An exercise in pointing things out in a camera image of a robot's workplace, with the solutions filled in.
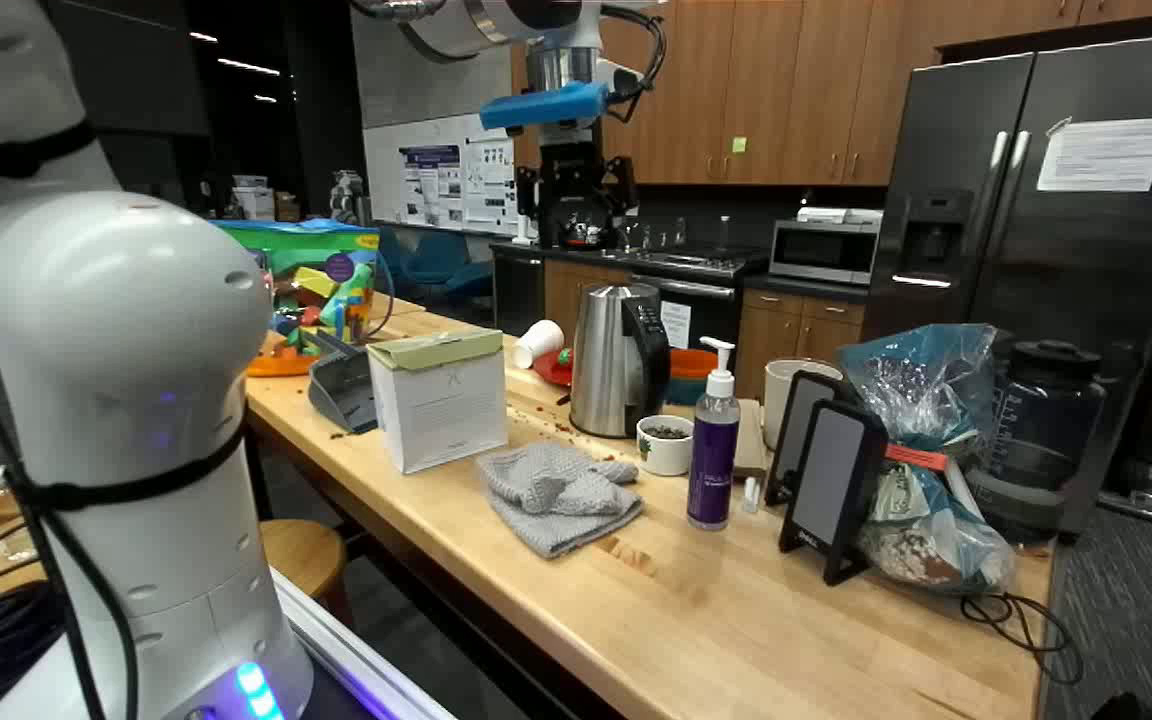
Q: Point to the brown wooden base cabinet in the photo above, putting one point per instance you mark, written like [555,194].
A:
[799,333]

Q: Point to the black blender jar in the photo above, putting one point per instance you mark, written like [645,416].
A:
[1050,424]

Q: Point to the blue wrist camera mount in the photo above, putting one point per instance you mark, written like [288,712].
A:
[541,106]

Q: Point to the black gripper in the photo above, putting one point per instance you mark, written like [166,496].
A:
[574,163]

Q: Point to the white mug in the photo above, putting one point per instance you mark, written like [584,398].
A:
[776,394]

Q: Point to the black kitchen stove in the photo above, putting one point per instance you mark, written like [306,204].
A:
[700,303]

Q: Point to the clear plastic bag with items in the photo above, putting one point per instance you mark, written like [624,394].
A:
[928,403]

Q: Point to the silver microwave oven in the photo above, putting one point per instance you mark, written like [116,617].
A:
[821,248]

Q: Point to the white paper on stove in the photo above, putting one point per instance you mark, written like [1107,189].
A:
[678,327]

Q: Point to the aluminium robot stand frame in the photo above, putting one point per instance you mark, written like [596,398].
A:
[360,660]

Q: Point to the brown wooden wall cabinets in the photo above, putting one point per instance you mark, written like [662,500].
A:
[801,82]

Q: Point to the white wall poster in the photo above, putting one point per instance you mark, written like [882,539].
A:
[458,172]

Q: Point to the stainless steel electric kettle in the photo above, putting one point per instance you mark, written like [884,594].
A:
[610,363]

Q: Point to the green sticky note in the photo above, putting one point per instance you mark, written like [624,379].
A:
[738,147]

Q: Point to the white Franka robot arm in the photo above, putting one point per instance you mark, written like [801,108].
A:
[111,333]

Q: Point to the grey knitted cloth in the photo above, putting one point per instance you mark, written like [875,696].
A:
[558,500]

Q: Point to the white paper cup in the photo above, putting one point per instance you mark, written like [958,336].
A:
[538,343]

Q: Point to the grey plastic dustpan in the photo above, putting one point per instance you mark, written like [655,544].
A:
[343,390]

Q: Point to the colourful toy block bag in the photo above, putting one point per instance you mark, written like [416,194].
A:
[319,282]

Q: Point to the dark steel refrigerator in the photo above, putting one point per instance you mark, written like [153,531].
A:
[1069,254]

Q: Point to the small white ramekin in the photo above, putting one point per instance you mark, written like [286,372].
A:
[665,447]

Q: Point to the purple pump bottle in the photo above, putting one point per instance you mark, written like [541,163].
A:
[713,462]

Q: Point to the white tray on microwave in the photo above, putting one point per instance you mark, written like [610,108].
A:
[840,214]

